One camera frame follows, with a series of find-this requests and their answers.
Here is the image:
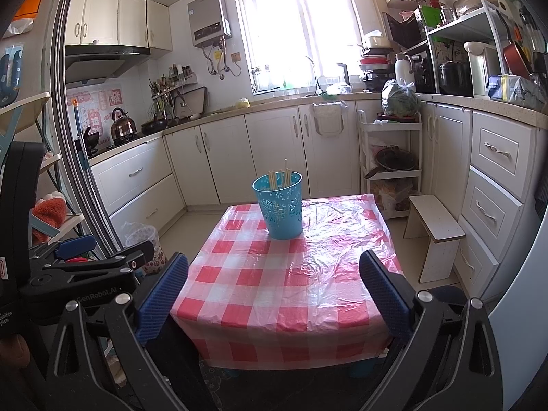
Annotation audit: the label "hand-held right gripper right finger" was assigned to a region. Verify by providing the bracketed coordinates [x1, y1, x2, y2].
[359, 249, 505, 411]

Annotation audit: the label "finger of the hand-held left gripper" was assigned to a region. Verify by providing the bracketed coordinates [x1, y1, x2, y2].
[29, 240, 156, 277]
[53, 235, 97, 260]

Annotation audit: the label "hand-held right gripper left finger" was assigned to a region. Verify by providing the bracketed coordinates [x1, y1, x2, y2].
[45, 252, 191, 411]

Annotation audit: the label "turquoise perforated plastic basket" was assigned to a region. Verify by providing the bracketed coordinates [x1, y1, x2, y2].
[252, 171, 304, 240]

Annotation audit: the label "bunch of wooden chopsticks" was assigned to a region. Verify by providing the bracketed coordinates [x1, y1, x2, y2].
[267, 158, 294, 191]

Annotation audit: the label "orange plush toy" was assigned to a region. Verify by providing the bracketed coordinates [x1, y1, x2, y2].
[31, 192, 69, 245]

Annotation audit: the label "white step stool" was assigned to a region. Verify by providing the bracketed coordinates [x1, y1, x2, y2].
[403, 194, 466, 284]

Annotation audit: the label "pink checked plastic tablecloth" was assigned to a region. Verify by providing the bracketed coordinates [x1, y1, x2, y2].
[170, 195, 405, 371]

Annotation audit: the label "cream and blue shelf rack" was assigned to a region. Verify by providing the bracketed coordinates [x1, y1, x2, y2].
[0, 92, 86, 249]

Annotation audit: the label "steel kettle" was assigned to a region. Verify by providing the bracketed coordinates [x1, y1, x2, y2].
[110, 108, 138, 140]

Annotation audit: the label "dark wok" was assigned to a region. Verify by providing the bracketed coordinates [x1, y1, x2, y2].
[365, 146, 418, 180]

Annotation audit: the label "black frying pan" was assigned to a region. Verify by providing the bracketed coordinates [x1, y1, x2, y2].
[141, 117, 169, 134]

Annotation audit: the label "white kitchen trolley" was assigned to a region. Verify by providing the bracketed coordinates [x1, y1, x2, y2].
[356, 109, 424, 219]

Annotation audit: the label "dark range hood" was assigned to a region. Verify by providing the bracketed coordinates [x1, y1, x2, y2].
[64, 45, 151, 84]

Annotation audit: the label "white cutting board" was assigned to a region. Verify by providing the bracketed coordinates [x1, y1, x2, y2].
[173, 86, 208, 120]

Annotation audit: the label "cream kitchen base cabinets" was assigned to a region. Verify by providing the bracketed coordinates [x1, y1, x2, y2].
[90, 94, 548, 300]

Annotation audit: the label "white hanging door bin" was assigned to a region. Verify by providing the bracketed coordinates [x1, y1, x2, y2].
[312, 100, 347, 138]

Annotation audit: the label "bag of green vegetables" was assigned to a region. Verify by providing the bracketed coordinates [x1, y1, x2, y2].
[381, 79, 422, 118]

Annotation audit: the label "orange and white bag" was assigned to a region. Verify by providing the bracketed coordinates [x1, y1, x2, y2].
[6, 0, 49, 37]

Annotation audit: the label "white thermos jug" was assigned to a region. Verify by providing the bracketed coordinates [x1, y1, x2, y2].
[394, 52, 416, 92]

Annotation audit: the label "curved steel faucet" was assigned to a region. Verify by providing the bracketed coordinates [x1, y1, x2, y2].
[305, 55, 324, 95]

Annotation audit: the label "black coffee machine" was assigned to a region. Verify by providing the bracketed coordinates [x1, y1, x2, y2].
[413, 53, 438, 94]

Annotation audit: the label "black rice cooker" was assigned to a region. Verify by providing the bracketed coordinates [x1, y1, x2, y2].
[437, 61, 474, 97]

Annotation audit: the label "stack of bowls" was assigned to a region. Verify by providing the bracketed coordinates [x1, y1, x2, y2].
[359, 30, 395, 82]

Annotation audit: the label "blue box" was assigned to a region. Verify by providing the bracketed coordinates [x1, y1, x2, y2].
[488, 75, 521, 101]

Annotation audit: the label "white electric water pot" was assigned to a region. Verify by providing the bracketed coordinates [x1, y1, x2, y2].
[464, 41, 501, 98]

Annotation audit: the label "grey plastic bag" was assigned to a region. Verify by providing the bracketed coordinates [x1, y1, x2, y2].
[509, 75, 548, 112]

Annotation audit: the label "black countertop appliance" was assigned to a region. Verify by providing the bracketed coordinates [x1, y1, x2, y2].
[382, 11, 424, 50]

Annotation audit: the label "red pan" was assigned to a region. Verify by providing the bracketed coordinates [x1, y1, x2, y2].
[503, 30, 532, 78]

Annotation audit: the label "bright kitchen window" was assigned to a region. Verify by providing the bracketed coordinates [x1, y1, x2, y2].
[232, 0, 364, 95]

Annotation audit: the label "white countertop shelf rack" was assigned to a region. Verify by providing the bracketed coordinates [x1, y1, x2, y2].
[426, 0, 523, 95]

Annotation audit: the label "green plastic board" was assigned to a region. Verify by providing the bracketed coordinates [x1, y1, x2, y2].
[419, 5, 444, 28]

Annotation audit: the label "mop handle with orange tip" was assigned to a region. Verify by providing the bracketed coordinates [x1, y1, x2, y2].
[73, 98, 92, 172]

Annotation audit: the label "pink wall decals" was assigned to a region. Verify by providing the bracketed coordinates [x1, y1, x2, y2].
[66, 88, 123, 142]

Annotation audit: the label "grey sliding door frame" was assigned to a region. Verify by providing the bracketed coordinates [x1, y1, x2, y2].
[47, 0, 125, 253]

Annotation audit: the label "wall utensil rack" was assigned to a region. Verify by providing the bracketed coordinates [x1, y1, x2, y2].
[148, 64, 198, 114]

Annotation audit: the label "grey wall water heater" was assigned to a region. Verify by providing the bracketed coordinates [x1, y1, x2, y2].
[187, 0, 233, 49]

